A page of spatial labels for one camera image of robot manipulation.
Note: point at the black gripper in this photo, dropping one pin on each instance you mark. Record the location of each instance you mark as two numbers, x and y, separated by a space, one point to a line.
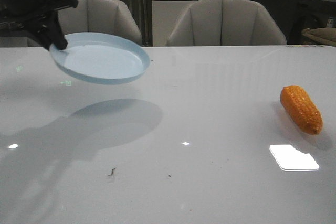
47 29

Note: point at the light blue round plate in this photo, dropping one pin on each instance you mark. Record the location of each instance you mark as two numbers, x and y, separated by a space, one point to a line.
101 58

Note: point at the orange toy corn cob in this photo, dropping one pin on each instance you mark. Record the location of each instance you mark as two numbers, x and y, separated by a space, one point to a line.
301 109

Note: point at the left beige leather chair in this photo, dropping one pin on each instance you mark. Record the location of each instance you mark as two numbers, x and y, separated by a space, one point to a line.
99 16

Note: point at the beige leather chair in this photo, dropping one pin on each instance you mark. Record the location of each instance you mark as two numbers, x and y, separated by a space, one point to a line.
99 16
225 23

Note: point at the right beige leather chair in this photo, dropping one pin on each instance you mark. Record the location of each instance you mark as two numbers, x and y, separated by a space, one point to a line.
225 23

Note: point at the beige cushion at right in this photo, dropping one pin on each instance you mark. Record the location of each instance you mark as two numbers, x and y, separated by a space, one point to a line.
320 36

